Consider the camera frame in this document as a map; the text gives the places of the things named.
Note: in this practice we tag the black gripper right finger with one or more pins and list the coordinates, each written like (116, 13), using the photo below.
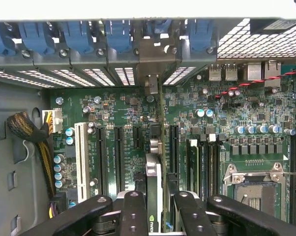
(192, 214)

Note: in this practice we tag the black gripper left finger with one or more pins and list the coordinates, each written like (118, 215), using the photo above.
(134, 214)

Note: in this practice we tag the CPU socket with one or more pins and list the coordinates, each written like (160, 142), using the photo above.
(256, 194)

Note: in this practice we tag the white PCI expansion slot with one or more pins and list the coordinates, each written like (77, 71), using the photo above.
(81, 159)

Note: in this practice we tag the short black expansion slot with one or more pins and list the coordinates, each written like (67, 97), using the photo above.
(137, 137)

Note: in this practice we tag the green motherboard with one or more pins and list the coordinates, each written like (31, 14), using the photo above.
(128, 108)

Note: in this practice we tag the thin metal locking lever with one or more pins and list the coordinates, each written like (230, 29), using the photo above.
(295, 173)

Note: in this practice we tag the white power connector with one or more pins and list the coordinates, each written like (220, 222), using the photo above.
(55, 120)

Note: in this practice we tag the grey metal PC case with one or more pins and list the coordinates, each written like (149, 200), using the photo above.
(15, 147)

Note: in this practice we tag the metal USB port block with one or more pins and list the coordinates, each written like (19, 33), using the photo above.
(231, 72)
(215, 72)

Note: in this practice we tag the metal rear port block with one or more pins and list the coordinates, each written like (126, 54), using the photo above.
(255, 71)

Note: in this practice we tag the metal network port block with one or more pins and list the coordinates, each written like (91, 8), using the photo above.
(273, 73)

